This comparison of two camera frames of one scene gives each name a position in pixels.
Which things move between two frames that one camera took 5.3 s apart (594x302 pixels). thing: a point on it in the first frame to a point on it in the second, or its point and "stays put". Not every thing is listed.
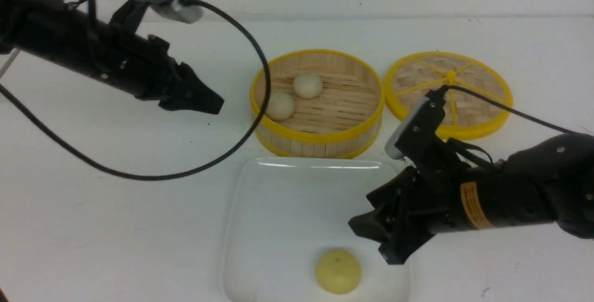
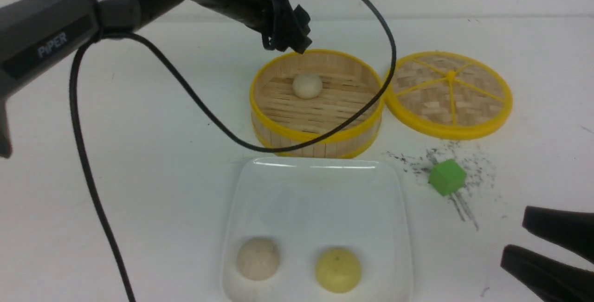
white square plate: x=281 y=214 stays put
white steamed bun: x=280 y=106 to x=258 y=259
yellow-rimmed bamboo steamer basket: x=342 y=121 stays put
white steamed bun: x=307 y=86 stays put
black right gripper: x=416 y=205 to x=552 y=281
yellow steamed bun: x=338 y=271 stays put
